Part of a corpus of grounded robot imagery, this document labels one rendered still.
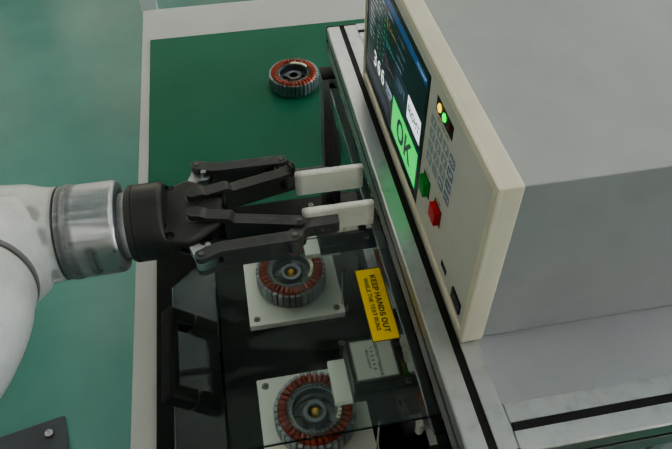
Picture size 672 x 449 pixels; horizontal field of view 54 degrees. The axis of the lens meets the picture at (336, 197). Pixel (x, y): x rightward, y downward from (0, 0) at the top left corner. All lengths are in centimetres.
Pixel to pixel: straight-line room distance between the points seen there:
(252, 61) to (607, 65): 111
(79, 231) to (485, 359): 39
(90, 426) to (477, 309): 147
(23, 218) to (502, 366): 45
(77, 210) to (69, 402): 139
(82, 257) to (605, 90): 48
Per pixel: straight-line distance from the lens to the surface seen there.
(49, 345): 212
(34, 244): 63
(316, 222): 63
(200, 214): 64
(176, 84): 159
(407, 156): 74
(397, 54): 74
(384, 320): 72
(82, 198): 65
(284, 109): 147
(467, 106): 56
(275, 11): 182
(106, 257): 64
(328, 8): 183
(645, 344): 70
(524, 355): 66
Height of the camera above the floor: 166
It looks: 46 degrees down
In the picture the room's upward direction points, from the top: straight up
